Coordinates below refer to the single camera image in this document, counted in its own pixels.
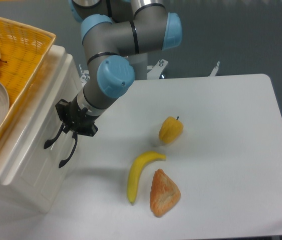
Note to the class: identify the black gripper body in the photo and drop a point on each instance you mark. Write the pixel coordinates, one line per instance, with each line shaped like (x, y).
(79, 121)

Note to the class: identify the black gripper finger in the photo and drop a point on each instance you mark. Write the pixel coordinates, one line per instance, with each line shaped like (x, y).
(62, 107)
(67, 129)

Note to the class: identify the white top drawer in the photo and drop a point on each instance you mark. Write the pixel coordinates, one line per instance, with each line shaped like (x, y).
(55, 120)

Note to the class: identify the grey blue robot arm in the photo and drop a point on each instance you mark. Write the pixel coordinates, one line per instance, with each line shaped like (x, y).
(110, 32)

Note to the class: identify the white drawer cabinet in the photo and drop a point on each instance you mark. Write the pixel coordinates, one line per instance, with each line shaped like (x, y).
(25, 140)

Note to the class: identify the yellow woven basket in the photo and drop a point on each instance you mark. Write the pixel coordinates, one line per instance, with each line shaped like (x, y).
(24, 47)

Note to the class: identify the yellow toy banana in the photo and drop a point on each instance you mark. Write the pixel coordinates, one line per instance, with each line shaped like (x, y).
(136, 169)

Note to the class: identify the yellow toy bell pepper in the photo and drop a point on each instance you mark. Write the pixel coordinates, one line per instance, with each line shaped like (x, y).
(170, 130)

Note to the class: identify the orange toy bread piece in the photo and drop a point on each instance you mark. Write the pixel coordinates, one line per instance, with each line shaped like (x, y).
(164, 194)

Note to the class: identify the black top drawer handle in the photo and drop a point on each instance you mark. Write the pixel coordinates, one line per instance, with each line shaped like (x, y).
(48, 143)

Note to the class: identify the white metal table bracket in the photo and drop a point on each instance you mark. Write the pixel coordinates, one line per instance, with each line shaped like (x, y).
(215, 70)

